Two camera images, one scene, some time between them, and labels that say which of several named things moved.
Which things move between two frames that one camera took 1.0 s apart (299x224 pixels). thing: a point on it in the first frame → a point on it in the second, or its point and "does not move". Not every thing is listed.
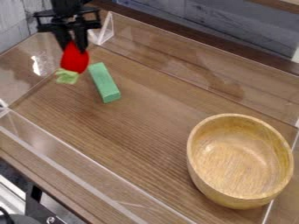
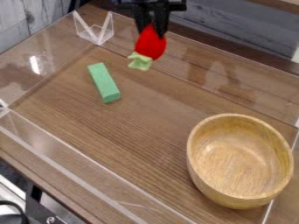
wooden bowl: (239, 157) does not move
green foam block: (104, 82) does not move
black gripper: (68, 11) → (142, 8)
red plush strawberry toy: (74, 63) → (150, 48)
